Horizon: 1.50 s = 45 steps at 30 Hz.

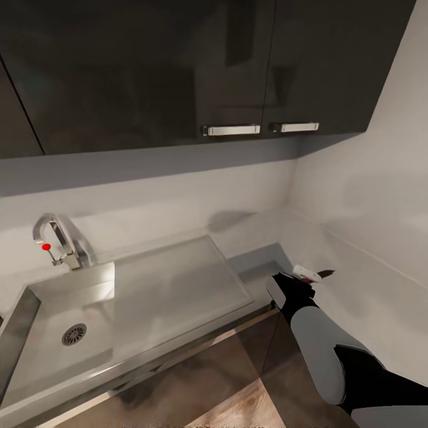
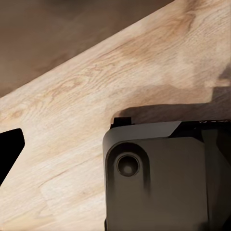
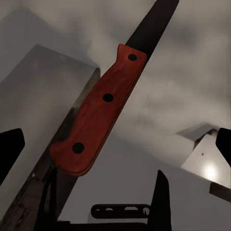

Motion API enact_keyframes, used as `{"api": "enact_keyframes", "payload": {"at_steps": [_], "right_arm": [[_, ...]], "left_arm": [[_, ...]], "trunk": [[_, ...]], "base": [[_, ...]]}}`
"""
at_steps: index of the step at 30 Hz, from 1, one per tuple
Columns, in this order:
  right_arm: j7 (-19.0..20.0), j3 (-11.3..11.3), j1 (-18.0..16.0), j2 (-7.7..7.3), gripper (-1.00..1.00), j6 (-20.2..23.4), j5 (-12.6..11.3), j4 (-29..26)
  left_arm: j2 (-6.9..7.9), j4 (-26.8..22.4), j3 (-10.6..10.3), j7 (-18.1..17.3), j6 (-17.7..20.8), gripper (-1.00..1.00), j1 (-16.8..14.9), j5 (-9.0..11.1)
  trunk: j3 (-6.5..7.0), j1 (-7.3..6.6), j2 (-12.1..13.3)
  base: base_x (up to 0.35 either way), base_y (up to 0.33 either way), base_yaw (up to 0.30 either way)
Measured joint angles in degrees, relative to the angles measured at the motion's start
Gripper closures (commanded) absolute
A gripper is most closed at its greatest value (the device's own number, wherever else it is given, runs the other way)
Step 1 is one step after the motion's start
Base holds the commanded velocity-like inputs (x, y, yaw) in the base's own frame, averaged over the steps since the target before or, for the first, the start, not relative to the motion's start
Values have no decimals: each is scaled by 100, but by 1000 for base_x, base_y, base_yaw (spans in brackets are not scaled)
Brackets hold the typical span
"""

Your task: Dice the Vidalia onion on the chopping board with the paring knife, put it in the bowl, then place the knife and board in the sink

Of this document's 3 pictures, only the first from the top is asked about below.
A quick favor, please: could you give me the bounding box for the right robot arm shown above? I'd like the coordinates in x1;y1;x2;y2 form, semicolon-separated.
266;265;428;428

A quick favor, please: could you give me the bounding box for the parer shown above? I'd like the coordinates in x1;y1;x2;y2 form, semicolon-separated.
300;270;333;283

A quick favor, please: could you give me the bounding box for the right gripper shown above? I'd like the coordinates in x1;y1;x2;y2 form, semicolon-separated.
292;277;316;298

